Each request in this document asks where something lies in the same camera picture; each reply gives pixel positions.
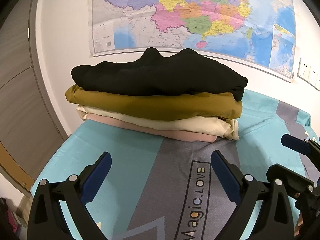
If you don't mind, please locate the black coat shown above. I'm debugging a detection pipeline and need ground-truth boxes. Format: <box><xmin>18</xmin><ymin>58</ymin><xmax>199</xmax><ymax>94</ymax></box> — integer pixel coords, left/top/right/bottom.
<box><xmin>71</xmin><ymin>47</ymin><xmax>248</xmax><ymax>102</ymax></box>

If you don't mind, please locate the cream garment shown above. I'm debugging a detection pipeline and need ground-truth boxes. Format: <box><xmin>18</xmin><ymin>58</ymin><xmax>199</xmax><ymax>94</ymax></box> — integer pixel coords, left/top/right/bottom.
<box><xmin>76</xmin><ymin>104</ymin><xmax>239</xmax><ymax>140</ymax></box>

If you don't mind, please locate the dark cloth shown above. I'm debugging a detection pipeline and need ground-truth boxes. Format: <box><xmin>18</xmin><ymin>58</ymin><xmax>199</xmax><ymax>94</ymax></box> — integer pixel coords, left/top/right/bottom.
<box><xmin>0</xmin><ymin>197</ymin><xmax>19</xmax><ymax>235</ymax></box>

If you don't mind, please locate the pink garment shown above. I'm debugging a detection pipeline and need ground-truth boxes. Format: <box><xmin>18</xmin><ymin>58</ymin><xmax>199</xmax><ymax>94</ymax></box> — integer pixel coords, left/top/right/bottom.
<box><xmin>86</xmin><ymin>114</ymin><xmax>217</xmax><ymax>142</ymax></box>

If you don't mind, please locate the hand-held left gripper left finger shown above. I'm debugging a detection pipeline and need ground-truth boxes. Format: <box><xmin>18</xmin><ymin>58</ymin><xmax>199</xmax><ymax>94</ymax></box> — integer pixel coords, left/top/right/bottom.
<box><xmin>27</xmin><ymin>151</ymin><xmax>112</xmax><ymax>240</ymax></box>

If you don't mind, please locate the grey wooden wardrobe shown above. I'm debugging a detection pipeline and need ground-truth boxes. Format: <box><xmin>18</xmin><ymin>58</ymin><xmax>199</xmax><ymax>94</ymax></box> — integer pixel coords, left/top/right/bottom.
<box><xmin>0</xmin><ymin>0</ymin><xmax>69</xmax><ymax>198</ymax></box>

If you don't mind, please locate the white wall socket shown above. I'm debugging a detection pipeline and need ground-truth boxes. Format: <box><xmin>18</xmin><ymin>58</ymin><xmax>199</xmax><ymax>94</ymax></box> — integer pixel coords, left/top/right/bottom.
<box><xmin>307</xmin><ymin>65</ymin><xmax>320</xmax><ymax>87</ymax></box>
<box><xmin>297</xmin><ymin>57</ymin><xmax>311</xmax><ymax>80</ymax></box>

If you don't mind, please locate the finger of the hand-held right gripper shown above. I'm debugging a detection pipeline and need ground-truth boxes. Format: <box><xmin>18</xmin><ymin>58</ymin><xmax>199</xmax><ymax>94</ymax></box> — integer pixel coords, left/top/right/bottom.
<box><xmin>266</xmin><ymin>164</ymin><xmax>315</xmax><ymax>198</ymax></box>
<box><xmin>281</xmin><ymin>134</ymin><xmax>320</xmax><ymax>155</ymax></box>

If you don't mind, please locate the olive garment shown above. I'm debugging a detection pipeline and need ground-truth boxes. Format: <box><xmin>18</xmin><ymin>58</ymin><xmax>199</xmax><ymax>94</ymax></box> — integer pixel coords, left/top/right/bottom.
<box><xmin>65</xmin><ymin>84</ymin><xmax>243</xmax><ymax>121</ymax></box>

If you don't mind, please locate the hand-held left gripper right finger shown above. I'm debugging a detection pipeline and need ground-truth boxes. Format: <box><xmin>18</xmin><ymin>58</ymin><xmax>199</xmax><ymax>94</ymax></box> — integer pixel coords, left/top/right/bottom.
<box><xmin>211</xmin><ymin>150</ymin><xmax>295</xmax><ymax>240</ymax></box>

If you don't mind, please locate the colourful wall map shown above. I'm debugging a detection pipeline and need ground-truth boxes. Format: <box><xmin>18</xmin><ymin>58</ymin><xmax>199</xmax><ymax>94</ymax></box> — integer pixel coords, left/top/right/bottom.
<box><xmin>87</xmin><ymin>0</ymin><xmax>297</xmax><ymax>83</ymax></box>

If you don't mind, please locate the teal and grey bed sheet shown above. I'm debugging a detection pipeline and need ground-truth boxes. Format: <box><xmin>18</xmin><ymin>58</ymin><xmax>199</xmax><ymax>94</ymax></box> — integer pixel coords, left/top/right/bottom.
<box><xmin>30</xmin><ymin>89</ymin><xmax>320</xmax><ymax>240</ymax></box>

